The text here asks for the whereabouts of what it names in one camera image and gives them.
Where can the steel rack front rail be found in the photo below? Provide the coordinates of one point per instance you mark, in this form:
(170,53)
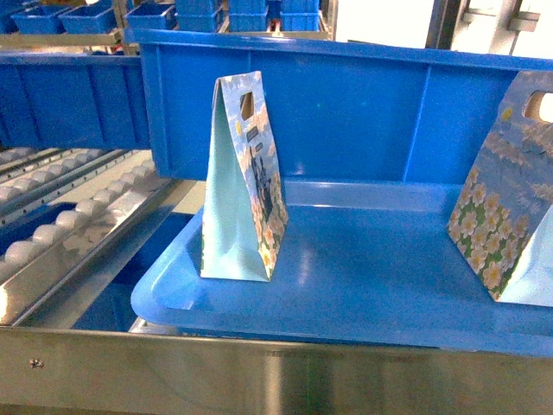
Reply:
(102,372)

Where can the long blue crate left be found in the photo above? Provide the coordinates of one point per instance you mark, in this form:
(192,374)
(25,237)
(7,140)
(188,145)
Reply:
(73,101)

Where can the flower gift bag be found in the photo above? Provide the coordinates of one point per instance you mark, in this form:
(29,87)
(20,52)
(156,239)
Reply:
(244,215)
(502,220)

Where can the standing flower gift bag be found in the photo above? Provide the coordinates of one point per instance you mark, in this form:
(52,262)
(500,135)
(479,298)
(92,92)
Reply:
(244,215)

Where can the large blue crate behind tray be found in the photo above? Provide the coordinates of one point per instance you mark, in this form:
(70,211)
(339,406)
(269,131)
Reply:
(338,111)

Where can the white roller conveyor track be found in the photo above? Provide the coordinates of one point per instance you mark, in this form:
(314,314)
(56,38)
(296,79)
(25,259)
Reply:
(22,252)

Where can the blue plastic tray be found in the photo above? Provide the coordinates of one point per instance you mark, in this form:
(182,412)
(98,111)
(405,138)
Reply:
(366,263)

